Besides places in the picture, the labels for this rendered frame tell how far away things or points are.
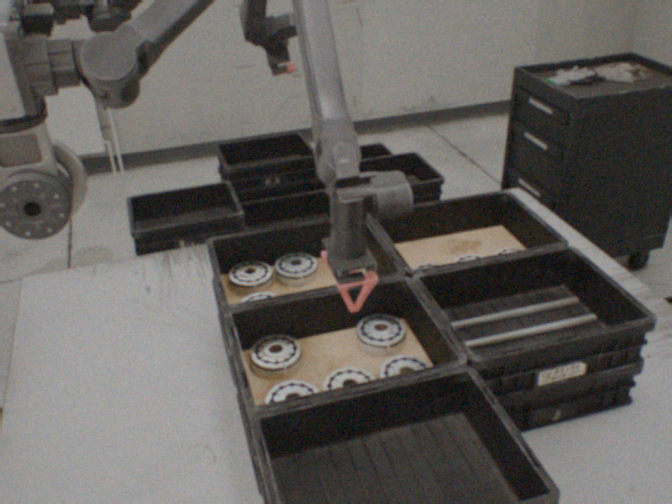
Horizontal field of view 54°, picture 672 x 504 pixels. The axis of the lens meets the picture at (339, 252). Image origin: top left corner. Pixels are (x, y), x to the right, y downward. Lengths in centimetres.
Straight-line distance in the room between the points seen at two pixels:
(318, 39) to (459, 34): 371
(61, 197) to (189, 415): 52
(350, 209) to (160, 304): 91
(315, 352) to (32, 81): 73
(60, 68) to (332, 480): 76
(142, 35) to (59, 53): 12
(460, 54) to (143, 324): 354
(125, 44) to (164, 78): 324
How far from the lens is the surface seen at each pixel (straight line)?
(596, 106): 274
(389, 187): 105
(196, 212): 270
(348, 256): 106
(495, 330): 147
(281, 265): 160
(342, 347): 140
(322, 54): 111
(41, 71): 108
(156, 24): 110
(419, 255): 169
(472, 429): 125
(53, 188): 139
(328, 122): 105
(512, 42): 502
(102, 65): 105
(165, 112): 436
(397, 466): 118
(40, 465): 148
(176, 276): 192
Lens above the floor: 172
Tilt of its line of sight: 32 degrees down
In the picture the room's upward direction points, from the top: 2 degrees counter-clockwise
